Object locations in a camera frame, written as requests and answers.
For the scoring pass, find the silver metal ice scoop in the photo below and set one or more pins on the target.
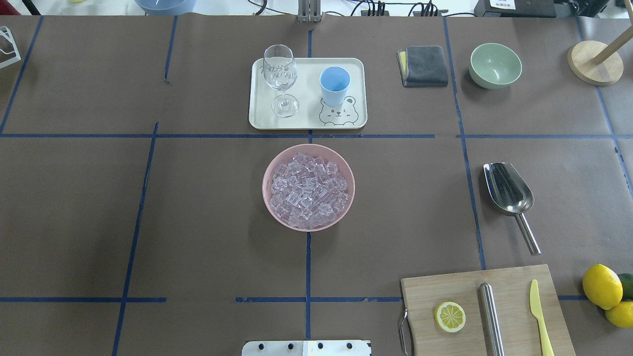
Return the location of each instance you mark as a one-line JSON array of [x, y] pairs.
[[511, 194]]

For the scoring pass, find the pile of clear ice cubes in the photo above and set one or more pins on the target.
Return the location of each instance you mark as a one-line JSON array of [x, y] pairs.
[[308, 191]]

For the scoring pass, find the light blue cup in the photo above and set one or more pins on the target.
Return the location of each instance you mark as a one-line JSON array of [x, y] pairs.
[[334, 83]]

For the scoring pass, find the pink bowl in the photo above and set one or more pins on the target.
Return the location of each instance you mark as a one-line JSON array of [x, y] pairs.
[[329, 155]]

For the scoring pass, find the cream bear tray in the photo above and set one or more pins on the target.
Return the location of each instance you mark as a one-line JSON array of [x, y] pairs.
[[313, 114]]

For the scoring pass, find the clear wine glass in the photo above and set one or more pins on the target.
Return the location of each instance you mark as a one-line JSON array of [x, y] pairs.
[[281, 73]]

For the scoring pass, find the grey folded cloth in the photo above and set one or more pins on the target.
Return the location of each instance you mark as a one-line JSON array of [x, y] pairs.
[[423, 66]]

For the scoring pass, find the lemon half slice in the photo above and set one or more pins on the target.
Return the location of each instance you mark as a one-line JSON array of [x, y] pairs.
[[450, 317]]

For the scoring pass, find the green bowl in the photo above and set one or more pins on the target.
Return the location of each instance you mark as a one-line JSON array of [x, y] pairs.
[[494, 66]]

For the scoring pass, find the steel cylinder muddler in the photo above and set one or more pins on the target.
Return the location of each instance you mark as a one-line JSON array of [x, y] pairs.
[[490, 320]]

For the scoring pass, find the blue basin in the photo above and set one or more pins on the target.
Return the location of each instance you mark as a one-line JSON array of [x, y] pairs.
[[166, 7]]

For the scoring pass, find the yellow plastic knife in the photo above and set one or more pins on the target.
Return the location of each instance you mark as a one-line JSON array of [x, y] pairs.
[[537, 312]]

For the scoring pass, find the wooden cutting board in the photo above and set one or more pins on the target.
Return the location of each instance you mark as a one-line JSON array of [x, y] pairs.
[[518, 327]]

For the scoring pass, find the yellow lemon large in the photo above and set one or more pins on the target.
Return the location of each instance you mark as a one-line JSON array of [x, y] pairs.
[[602, 286]]

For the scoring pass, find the wooden mug tree stand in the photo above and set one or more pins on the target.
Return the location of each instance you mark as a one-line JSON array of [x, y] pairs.
[[597, 63]]

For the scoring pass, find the yellow lemon small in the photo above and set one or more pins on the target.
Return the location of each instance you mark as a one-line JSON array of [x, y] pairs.
[[621, 315]]

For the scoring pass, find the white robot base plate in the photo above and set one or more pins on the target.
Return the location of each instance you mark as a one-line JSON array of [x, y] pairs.
[[308, 348]]

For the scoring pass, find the white wire rack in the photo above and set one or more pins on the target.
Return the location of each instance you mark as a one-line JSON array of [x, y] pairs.
[[8, 48]]

